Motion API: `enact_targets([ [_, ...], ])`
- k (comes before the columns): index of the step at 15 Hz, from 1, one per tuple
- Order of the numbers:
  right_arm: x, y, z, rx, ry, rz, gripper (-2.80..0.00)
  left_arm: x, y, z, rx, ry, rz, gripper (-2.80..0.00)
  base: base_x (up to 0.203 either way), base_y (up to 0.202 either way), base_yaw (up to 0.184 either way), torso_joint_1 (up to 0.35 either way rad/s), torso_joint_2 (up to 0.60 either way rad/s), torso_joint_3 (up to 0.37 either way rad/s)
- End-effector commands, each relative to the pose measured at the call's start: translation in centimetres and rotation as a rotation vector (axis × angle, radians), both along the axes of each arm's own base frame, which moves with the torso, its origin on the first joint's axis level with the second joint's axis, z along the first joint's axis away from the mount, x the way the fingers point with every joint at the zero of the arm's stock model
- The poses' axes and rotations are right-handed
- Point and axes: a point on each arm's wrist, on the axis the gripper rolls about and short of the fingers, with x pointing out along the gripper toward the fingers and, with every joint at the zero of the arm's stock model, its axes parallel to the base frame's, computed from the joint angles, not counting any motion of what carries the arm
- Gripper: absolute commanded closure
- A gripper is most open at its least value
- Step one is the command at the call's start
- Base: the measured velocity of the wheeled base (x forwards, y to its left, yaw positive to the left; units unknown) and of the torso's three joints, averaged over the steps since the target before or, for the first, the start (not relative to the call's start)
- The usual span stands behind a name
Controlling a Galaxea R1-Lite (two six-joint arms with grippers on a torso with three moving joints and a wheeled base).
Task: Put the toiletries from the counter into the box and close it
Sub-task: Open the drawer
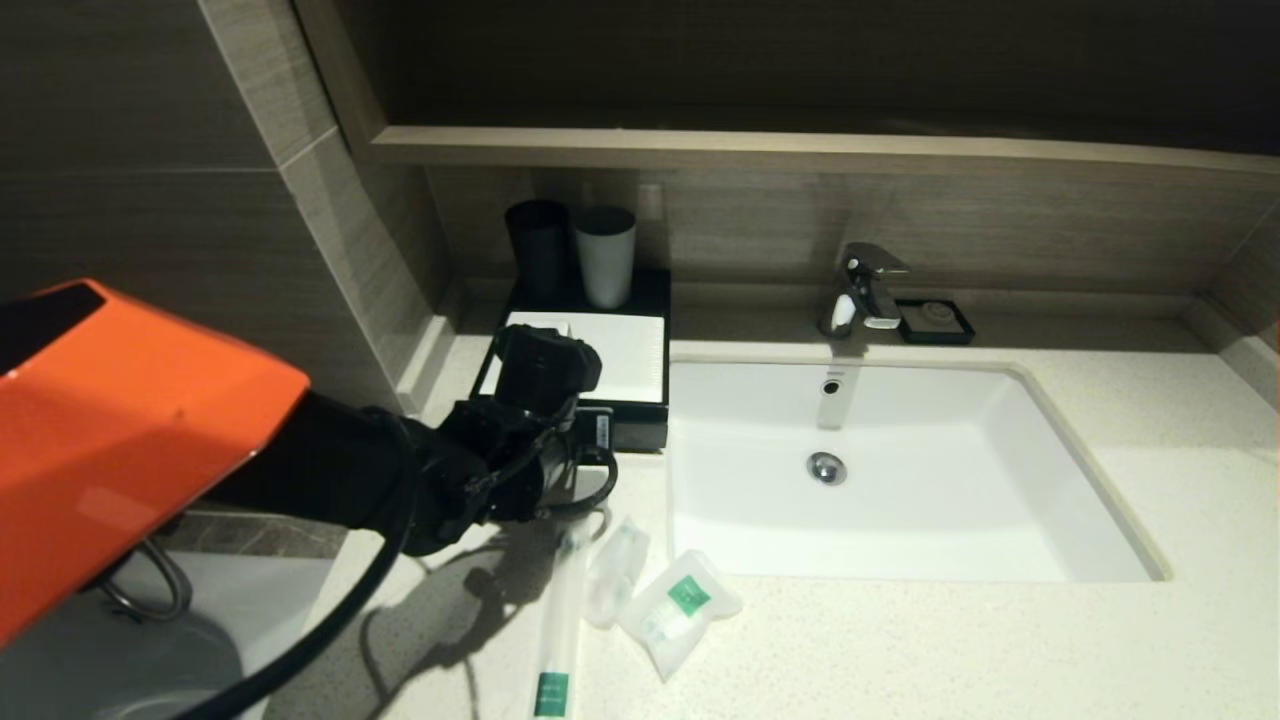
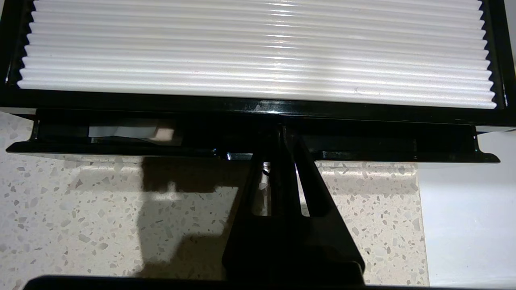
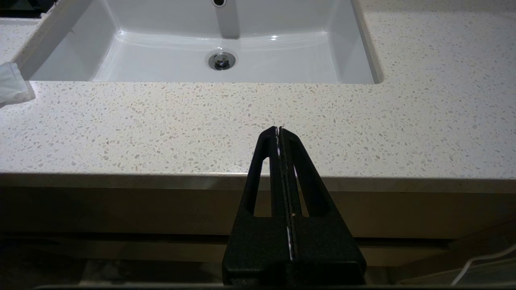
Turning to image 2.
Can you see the white ribbed pad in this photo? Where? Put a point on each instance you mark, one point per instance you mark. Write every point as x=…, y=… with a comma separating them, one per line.
x=242, y=52

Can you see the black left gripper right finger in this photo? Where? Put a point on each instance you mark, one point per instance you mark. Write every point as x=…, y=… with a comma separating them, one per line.
x=322, y=249

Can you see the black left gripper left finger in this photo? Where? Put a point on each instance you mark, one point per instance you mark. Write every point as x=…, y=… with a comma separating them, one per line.
x=254, y=249

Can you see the black amenity box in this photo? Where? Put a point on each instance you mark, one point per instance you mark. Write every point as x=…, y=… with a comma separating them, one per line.
x=121, y=104

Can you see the white sachet with dot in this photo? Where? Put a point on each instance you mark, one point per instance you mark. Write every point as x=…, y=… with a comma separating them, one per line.
x=121, y=131

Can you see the white sink basin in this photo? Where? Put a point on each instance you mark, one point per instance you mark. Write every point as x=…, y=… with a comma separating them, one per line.
x=471, y=225

